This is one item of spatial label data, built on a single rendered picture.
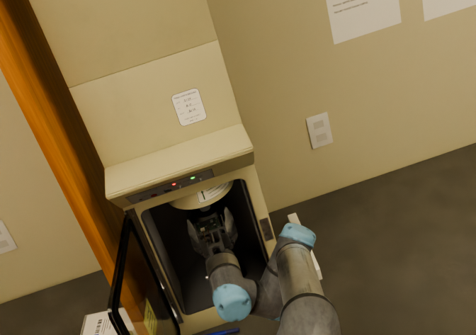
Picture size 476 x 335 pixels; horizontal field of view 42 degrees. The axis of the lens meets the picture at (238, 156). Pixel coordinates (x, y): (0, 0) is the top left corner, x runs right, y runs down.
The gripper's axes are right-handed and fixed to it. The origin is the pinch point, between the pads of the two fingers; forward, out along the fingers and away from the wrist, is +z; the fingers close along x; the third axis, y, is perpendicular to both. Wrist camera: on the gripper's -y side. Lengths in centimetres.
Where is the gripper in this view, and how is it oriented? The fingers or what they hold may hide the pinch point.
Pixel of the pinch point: (210, 220)
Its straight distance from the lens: 159.8
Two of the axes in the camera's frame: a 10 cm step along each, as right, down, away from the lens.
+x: -9.5, 3.2, -0.4
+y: -2.5, -8.1, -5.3
